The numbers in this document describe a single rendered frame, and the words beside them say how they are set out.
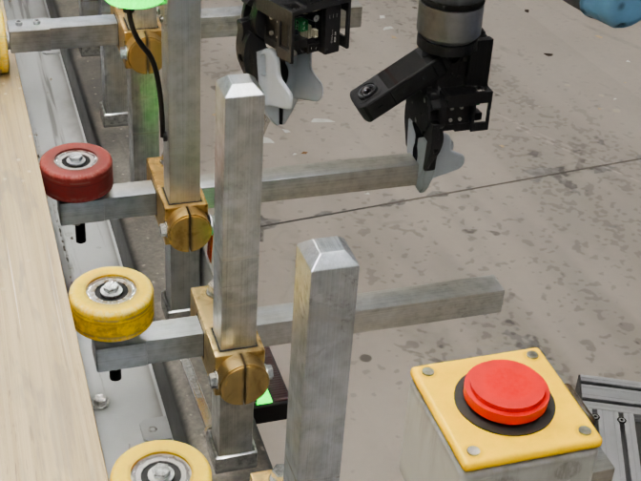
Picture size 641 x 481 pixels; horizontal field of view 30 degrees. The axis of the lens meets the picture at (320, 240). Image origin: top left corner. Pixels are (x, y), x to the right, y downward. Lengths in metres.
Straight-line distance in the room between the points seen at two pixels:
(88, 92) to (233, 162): 0.94
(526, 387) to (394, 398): 1.86
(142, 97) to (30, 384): 0.59
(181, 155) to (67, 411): 0.39
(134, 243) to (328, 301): 0.79
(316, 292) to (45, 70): 1.46
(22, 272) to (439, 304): 0.43
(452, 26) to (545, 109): 2.21
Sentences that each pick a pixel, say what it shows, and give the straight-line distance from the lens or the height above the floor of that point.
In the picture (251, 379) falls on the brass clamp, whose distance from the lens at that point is 1.15.
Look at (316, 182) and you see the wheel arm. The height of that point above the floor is 0.85.
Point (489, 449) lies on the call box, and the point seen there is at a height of 1.22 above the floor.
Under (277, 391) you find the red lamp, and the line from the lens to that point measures 1.35.
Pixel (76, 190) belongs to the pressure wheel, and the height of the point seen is 0.89.
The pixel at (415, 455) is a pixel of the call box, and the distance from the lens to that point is 0.60.
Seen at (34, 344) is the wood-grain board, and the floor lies 0.90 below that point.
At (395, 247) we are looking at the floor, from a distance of 2.85.
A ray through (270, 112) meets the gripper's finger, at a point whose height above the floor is 1.02.
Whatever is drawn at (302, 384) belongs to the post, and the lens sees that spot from 0.87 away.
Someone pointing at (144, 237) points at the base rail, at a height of 0.70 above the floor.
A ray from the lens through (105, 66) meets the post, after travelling 1.82.
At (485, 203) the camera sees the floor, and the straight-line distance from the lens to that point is 3.07.
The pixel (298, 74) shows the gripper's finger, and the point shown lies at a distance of 1.22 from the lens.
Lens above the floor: 1.60
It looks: 34 degrees down
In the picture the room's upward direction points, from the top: 4 degrees clockwise
